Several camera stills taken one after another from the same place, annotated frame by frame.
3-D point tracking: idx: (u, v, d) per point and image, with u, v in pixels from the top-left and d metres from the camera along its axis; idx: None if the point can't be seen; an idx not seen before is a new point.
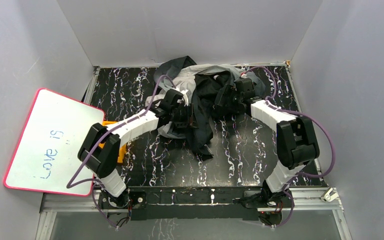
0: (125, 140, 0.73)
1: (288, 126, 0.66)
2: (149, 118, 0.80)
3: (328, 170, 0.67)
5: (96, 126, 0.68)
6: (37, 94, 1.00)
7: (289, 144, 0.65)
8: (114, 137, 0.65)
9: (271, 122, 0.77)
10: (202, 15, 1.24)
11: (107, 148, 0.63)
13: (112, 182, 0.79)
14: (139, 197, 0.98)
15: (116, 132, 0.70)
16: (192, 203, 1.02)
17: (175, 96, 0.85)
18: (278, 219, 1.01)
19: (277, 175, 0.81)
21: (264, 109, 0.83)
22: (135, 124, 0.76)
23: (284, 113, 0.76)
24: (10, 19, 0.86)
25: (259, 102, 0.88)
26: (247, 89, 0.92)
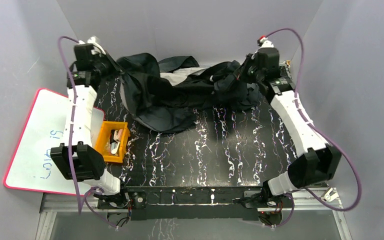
0: (89, 133, 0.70)
1: (312, 155, 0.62)
2: (85, 95, 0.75)
3: (351, 209, 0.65)
5: (54, 150, 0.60)
6: (37, 94, 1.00)
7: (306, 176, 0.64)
8: (81, 146, 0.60)
9: (294, 134, 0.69)
10: (202, 15, 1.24)
11: (83, 157, 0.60)
13: (108, 178, 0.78)
14: (139, 197, 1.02)
15: (76, 138, 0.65)
16: (192, 203, 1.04)
17: (86, 50, 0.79)
18: (278, 219, 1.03)
19: (281, 182, 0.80)
21: (293, 114, 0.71)
22: (80, 115, 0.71)
23: (312, 133, 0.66)
24: (10, 18, 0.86)
25: (287, 97, 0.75)
26: (271, 65, 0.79)
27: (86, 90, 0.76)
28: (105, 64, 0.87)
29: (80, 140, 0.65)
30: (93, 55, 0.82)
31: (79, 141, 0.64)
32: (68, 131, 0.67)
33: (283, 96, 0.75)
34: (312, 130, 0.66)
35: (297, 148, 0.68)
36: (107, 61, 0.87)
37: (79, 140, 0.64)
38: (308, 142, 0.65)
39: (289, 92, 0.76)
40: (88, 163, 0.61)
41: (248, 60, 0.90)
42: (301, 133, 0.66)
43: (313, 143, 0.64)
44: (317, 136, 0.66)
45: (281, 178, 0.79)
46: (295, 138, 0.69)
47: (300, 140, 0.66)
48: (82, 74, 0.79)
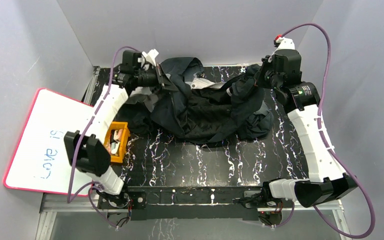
0: (105, 130, 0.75)
1: (328, 186, 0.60)
2: (115, 95, 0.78)
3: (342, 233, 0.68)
5: (69, 134, 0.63)
6: (37, 93, 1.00)
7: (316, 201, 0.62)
8: (92, 140, 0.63)
9: (310, 157, 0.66)
10: (202, 15, 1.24)
11: (91, 151, 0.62)
13: (112, 178, 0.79)
14: (139, 197, 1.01)
15: (91, 130, 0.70)
16: (192, 203, 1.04)
17: (133, 56, 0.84)
18: (278, 219, 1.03)
19: (284, 189, 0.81)
21: (313, 135, 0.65)
22: (104, 111, 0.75)
23: (331, 160, 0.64)
24: (10, 19, 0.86)
25: (310, 113, 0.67)
26: (290, 69, 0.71)
27: (119, 91, 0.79)
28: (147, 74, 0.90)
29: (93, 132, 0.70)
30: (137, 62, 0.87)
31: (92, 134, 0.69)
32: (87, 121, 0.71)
33: (306, 112, 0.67)
34: (331, 157, 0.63)
35: (311, 172, 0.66)
36: (152, 73, 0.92)
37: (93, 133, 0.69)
38: (324, 170, 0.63)
39: (312, 107, 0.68)
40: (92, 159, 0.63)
41: (264, 64, 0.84)
42: (320, 160, 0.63)
43: (330, 173, 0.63)
44: (335, 165, 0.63)
45: (285, 188, 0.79)
46: (310, 160, 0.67)
47: (317, 166, 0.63)
48: (121, 76, 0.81)
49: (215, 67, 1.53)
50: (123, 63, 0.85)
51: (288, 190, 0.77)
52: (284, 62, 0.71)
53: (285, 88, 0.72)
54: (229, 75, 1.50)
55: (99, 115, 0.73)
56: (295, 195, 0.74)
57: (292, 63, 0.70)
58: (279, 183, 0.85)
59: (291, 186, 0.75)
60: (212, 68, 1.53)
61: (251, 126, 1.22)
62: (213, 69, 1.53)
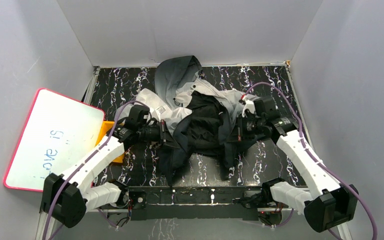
0: (89, 179, 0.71)
1: (328, 197, 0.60)
2: (111, 147, 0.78)
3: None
5: (52, 177, 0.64)
6: (37, 94, 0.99)
7: (324, 220, 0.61)
8: (71, 189, 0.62)
9: (305, 174, 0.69)
10: (202, 15, 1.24)
11: (68, 201, 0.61)
13: (101, 200, 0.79)
14: (139, 197, 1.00)
15: (75, 177, 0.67)
16: (192, 203, 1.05)
17: (139, 113, 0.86)
18: (278, 219, 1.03)
19: (288, 199, 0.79)
21: (300, 154, 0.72)
22: (94, 161, 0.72)
23: (324, 173, 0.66)
24: (10, 19, 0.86)
25: (292, 136, 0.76)
26: (269, 108, 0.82)
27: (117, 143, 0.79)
28: (150, 132, 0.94)
29: (75, 181, 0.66)
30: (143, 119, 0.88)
31: (74, 182, 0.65)
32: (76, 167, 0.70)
33: (289, 136, 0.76)
34: (323, 170, 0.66)
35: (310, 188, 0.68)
36: (156, 129, 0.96)
37: (75, 182, 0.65)
38: (322, 183, 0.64)
39: (293, 132, 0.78)
40: (68, 209, 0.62)
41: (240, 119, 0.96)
42: (313, 174, 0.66)
43: (327, 184, 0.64)
44: (329, 177, 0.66)
45: (289, 198, 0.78)
46: (307, 179, 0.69)
47: (314, 182, 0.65)
48: (123, 131, 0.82)
49: (215, 67, 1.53)
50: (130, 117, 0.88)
51: (292, 200, 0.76)
52: (262, 103, 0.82)
53: (267, 123, 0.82)
54: (229, 75, 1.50)
55: (87, 164, 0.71)
56: (300, 209, 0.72)
57: (268, 101, 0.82)
58: (282, 190, 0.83)
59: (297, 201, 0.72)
60: (212, 67, 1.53)
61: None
62: (214, 69, 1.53)
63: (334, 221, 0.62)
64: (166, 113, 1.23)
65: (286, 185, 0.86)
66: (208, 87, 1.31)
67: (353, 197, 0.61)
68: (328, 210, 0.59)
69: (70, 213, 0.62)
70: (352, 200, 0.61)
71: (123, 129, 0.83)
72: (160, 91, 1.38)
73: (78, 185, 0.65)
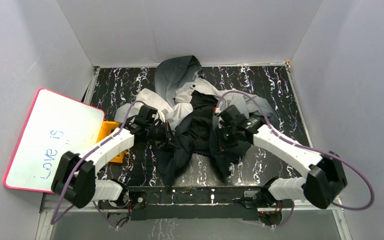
0: (101, 163, 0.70)
1: (317, 170, 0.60)
2: (124, 136, 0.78)
3: (365, 208, 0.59)
5: (68, 154, 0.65)
6: (37, 93, 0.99)
7: (324, 194, 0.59)
8: (87, 165, 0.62)
9: (290, 160, 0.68)
10: (202, 15, 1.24)
11: (82, 178, 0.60)
13: (104, 193, 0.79)
14: (139, 197, 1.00)
15: (90, 157, 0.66)
16: (192, 203, 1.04)
17: (149, 111, 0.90)
18: (278, 219, 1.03)
19: (287, 192, 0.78)
21: (277, 143, 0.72)
22: (109, 145, 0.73)
23: (304, 150, 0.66)
24: (11, 19, 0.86)
25: (263, 131, 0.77)
26: (234, 115, 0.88)
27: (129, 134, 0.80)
28: (157, 130, 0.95)
29: (91, 159, 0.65)
30: (151, 118, 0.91)
31: (89, 160, 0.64)
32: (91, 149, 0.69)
33: (260, 132, 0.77)
34: (301, 148, 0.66)
35: (301, 172, 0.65)
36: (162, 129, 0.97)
37: (91, 159, 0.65)
38: (306, 160, 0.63)
39: (263, 126, 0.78)
40: (79, 187, 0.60)
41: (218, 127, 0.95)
42: (295, 155, 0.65)
43: (311, 159, 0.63)
44: (310, 153, 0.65)
45: (288, 190, 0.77)
46: (294, 164, 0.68)
47: (299, 162, 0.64)
48: (134, 126, 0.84)
49: (215, 67, 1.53)
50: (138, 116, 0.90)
51: (292, 191, 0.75)
52: (228, 113, 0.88)
53: (240, 129, 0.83)
54: (229, 75, 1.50)
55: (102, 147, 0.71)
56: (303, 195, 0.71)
57: (231, 111, 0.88)
58: (279, 185, 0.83)
59: (297, 189, 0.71)
60: (212, 67, 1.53)
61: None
62: (214, 69, 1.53)
63: (335, 193, 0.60)
64: (166, 112, 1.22)
65: (281, 180, 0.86)
66: (208, 86, 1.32)
67: (336, 160, 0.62)
68: (322, 182, 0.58)
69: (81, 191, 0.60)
70: (338, 166, 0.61)
71: (135, 124, 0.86)
72: (160, 91, 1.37)
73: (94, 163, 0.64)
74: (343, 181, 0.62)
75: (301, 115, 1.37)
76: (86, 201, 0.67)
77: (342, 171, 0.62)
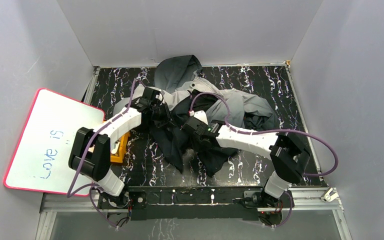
0: (114, 137, 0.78)
1: (277, 149, 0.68)
2: (133, 114, 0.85)
3: (337, 164, 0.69)
5: (83, 130, 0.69)
6: (37, 93, 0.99)
7: (291, 168, 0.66)
8: (103, 138, 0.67)
9: (254, 149, 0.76)
10: (202, 15, 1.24)
11: (100, 150, 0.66)
13: (112, 176, 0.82)
14: (139, 197, 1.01)
15: (104, 131, 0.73)
16: (192, 203, 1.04)
17: (153, 92, 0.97)
18: (278, 219, 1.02)
19: (277, 184, 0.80)
21: (237, 137, 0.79)
22: (119, 122, 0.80)
23: (262, 136, 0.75)
24: (11, 19, 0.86)
25: (224, 131, 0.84)
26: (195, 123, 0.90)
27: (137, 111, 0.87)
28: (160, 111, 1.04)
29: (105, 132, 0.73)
30: (154, 99, 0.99)
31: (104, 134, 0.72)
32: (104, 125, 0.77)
33: (221, 132, 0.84)
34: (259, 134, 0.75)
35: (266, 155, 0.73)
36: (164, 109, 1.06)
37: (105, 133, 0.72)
38: (266, 143, 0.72)
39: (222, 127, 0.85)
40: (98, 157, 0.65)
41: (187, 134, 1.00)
42: (255, 142, 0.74)
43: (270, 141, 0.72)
44: (267, 136, 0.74)
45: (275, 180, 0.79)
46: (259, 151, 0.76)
47: (260, 147, 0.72)
48: (140, 104, 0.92)
49: (215, 67, 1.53)
50: (143, 97, 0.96)
51: (280, 181, 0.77)
52: (190, 126, 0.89)
53: (203, 136, 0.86)
54: (229, 75, 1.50)
55: (114, 123, 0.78)
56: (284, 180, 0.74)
57: (192, 122, 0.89)
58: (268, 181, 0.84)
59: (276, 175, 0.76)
60: (212, 67, 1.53)
61: (255, 127, 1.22)
62: (214, 69, 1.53)
63: (300, 163, 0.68)
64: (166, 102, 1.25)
65: None
66: (208, 86, 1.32)
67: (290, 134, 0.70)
68: (285, 159, 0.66)
69: (99, 161, 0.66)
70: (294, 138, 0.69)
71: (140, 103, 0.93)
72: None
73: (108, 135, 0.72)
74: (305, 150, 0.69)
75: (301, 115, 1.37)
76: (102, 175, 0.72)
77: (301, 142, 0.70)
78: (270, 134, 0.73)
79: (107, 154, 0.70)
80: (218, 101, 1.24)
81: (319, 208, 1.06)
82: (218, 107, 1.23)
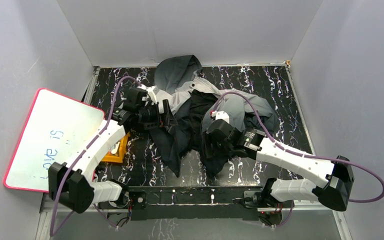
0: (93, 165, 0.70)
1: (336, 181, 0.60)
2: (112, 131, 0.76)
3: (382, 196, 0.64)
5: (55, 165, 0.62)
6: (37, 93, 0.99)
7: (345, 200, 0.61)
8: (76, 176, 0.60)
9: (301, 172, 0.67)
10: (201, 15, 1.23)
11: (74, 189, 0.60)
13: (104, 193, 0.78)
14: (139, 197, 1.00)
15: (78, 164, 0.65)
16: (192, 203, 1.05)
17: (138, 93, 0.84)
18: (278, 219, 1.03)
19: (293, 194, 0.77)
21: (286, 156, 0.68)
22: (95, 147, 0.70)
23: (316, 161, 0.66)
24: (10, 18, 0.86)
25: (266, 145, 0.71)
26: (228, 130, 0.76)
27: (116, 126, 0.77)
28: (149, 112, 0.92)
29: (79, 167, 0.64)
30: (141, 101, 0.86)
31: (78, 169, 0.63)
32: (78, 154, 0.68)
33: (264, 148, 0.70)
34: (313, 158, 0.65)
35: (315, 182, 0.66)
36: (154, 110, 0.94)
37: (78, 168, 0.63)
38: (321, 171, 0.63)
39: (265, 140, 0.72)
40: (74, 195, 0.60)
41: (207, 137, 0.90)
42: (309, 168, 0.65)
43: (325, 169, 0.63)
44: (321, 162, 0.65)
45: (294, 193, 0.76)
46: (305, 175, 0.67)
47: (314, 174, 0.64)
48: (122, 113, 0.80)
49: (215, 67, 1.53)
50: (127, 100, 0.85)
51: (299, 194, 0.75)
52: (220, 131, 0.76)
53: (238, 146, 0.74)
54: (229, 75, 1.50)
55: (90, 150, 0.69)
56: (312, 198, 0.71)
57: (223, 127, 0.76)
58: (283, 189, 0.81)
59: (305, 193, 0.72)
60: (212, 67, 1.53)
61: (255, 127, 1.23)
62: (214, 69, 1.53)
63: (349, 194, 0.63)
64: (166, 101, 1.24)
65: (282, 183, 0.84)
66: (208, 86, 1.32)
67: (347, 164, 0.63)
68: (343, 192, 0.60)
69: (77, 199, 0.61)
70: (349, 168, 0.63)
71: (122, 111, 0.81)
72: None
73: (83, 172, 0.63)
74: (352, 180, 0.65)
75: (301, 115, 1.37)
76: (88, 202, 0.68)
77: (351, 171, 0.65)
78: (326, 161, 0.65)
79: (87, 185, 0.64)
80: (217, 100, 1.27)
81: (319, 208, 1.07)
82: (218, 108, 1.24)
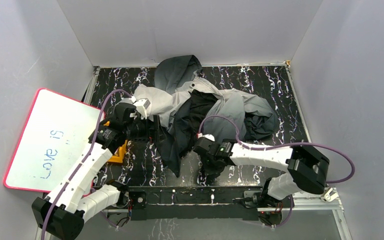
0: (79, 195, 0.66)
1: (295, 163, 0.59)
2: (96, 156, 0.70)
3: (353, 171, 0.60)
5: (39, 201, 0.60)
6: (37, 94, 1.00)
7: (313, 179, 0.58)
8: (59, 212, 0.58)
9: (271, 165, 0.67)
10: (201, 15, 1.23)
11: (59, 224, 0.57)
13: (101, 203, 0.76)
14: (139, 197, 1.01)
15: (61, 198, 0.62)
16: (192, 203, 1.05)
17: (126, 110, 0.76)
18: (278, 219, 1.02)
19: (285, 190, 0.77)
21: (251, 153, 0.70)
22: (79, 177, 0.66)
23: (277, 149, 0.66)
24: (10, 19, 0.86)
25: (236, 149, 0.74)
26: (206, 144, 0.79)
27: (100, 151, 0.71)
28: (138, 127, 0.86)
29: (62, 202, 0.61)
30: (129, 117, 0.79)
31: (60, 205, 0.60)
32: (61, 186, 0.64)
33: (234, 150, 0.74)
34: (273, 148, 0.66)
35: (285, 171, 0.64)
36: (143, 124, 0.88)
37: (61, 204, 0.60)
38: (281, 158, 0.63)
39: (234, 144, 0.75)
40: (61, 229, 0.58)
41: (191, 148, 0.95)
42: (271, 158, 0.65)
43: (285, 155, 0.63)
44: (281, 149, 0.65)
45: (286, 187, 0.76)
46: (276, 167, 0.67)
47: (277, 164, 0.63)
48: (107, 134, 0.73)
49: (215, 67, 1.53)
50: (114, 116, 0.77)
51: (289, 187, 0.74)
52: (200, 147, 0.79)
53: (217, 157, 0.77)
54: (229, 75, 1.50)
55: (73, 181, 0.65)
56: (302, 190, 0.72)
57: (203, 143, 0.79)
58: (277, 186, 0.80)
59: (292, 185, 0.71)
60: (212, 67, 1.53)
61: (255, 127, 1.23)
62: (213, 69, 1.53)
63: (321, 172, 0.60)
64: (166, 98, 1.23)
65: (275, 180, 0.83)
66: (208, 86, 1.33)
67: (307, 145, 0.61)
68: (305, 171, 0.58)
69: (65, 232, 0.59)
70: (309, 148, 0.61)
71: (108, 130, 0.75)
72: None
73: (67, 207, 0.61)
74: (322, 158, 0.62)
75: (301, 115, 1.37)
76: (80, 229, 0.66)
77: (317, 151, 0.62)
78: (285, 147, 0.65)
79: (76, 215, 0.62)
80: (217, 100, 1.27)
81: (319, 208, 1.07)
82: (219, 108, 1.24)
